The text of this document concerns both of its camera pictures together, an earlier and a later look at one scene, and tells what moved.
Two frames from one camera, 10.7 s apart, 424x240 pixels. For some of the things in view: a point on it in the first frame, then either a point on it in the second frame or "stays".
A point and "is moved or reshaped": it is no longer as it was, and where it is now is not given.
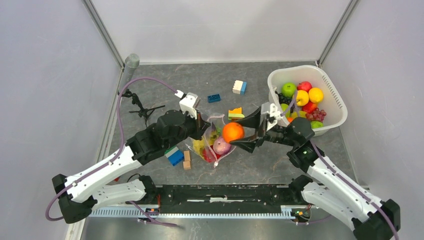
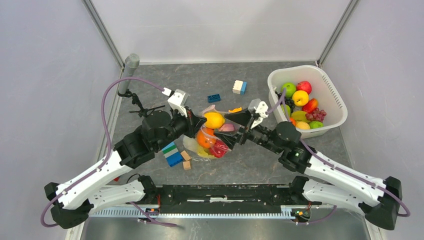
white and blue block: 240,87 stays
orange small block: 186,165 stays
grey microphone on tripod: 132,62 stays
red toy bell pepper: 209,155 to 219,149
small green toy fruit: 316,124 stays
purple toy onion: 221,147 to 227,127
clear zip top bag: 213,145 is moved or reshaped
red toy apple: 305,85 stays
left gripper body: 193,126 stays
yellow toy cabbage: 207,140 to 203,152
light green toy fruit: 284,107 stays
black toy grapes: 283,99 stays
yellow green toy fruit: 302,113 stays
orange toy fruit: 232,130 is moved or reshaped
